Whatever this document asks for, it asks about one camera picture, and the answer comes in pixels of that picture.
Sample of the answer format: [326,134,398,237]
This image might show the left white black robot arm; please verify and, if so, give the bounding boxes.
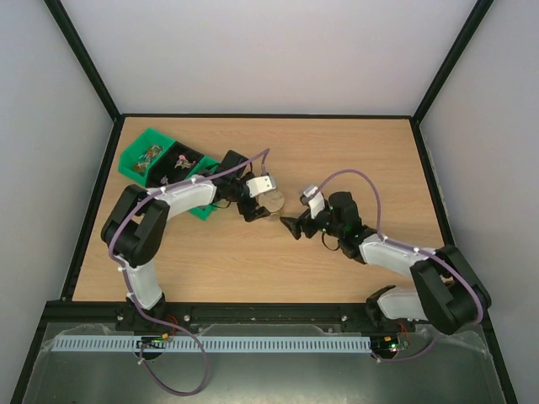
[101,149,276,311]

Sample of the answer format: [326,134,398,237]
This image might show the black aluminium frame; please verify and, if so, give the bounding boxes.
[8,0,520,404]

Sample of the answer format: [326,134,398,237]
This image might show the white jar lid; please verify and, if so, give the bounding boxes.
[258,189,286,209]

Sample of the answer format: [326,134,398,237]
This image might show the green bin of sticks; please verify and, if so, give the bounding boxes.
[118,128,175,186]

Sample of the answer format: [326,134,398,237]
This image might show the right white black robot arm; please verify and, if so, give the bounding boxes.
[280,192,492,335]

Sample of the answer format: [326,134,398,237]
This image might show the black bin of lollipops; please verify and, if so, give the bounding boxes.
[145,141,211,188]

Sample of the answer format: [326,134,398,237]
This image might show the light blue cable duct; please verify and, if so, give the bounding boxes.
[51,335,371,354]

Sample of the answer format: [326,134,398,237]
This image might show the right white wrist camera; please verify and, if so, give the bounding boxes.
[300,185,326,220]

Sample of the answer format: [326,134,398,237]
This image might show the clear glass jar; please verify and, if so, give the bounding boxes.
[267,203,286,221]

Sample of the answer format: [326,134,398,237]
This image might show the metal front tray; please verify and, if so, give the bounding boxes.
[23,324,504,403]

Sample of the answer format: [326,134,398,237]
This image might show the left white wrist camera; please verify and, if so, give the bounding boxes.
[245,174,277,198]

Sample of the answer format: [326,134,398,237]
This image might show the green bin of gummies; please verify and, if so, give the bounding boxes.
[184,156,219,221]

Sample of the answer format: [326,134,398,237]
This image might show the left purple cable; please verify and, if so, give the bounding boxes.
[107,147,270,396]

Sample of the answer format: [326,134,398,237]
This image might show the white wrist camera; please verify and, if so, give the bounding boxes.
[300,185,326,220]
[245,174,277,198]

